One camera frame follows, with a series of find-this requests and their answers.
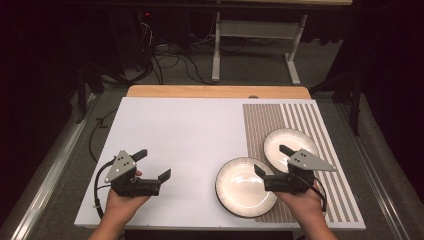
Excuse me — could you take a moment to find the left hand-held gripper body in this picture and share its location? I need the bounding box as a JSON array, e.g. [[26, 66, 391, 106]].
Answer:
[[104, 149, 162, 198]]

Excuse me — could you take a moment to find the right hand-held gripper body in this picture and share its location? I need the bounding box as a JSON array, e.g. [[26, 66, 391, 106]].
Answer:
[[263, 148, 337, 196]]

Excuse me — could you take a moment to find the white plate with striped rim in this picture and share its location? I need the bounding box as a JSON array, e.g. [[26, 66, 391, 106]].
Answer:
[[214, 156, 279, 219], [262, 128, 320, 174]]

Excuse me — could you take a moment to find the person's left hand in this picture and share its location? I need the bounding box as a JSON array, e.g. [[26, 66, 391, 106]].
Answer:
[[103, 169, 151, 228]]

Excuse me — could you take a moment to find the person's right hand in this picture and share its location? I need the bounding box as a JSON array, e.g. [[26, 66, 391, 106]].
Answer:
[[274, 189, 326, 228]]

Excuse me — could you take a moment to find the brown striped placemat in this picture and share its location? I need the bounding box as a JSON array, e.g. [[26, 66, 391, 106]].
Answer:
[[242, 103, 361, 224]]

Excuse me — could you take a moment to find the white board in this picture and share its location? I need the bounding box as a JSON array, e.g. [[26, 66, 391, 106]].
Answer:
[[73, 96, 367, 232]]

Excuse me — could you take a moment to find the black metal stand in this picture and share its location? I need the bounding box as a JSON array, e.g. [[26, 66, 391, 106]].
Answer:
[[308, 71, 364, 136], [74, 63, 106, 124]]

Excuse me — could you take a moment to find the wooden table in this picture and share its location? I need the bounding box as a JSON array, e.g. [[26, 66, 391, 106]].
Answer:
[[126, 84, 312, 100]]

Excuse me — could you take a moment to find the black device with red light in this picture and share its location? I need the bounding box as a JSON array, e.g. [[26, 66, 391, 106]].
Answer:
[[109, 9, 155, 72]]

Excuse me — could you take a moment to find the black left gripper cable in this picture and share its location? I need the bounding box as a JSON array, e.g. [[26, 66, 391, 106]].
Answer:
[[93, 159, 116, 219]]

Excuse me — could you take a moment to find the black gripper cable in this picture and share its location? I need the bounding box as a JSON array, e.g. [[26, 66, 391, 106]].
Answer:
[[299, 174, 328, 213], [93, 159, 116, 219]]

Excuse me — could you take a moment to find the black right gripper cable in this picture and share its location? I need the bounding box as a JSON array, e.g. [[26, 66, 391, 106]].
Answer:
[[299, 174, 328, 213]]

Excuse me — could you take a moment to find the black cable on floor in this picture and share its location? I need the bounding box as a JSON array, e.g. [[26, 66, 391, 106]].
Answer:
[[88, 108, 119, 159]]

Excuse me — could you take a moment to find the silver metal floor rail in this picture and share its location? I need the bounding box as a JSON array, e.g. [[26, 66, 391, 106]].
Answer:
[[336, 103, 413, 240], [9, 94, 98, 240]]

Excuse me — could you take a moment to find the tangle of black floor cables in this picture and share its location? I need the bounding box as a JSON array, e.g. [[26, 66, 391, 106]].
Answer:
[[133, 13, 218, 86]]

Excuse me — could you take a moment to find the white metal table frame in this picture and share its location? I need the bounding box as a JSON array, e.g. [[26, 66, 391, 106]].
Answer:
[[211, 0, 354, 86]]

